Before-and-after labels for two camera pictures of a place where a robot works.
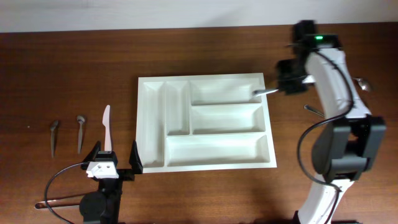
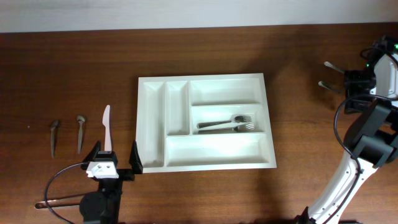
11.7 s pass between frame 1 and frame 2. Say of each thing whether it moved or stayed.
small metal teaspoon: stayed
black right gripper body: moved
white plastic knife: stayed
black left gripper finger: stayed
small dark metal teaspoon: stayed
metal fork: moved
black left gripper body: stayed
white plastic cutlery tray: stayed
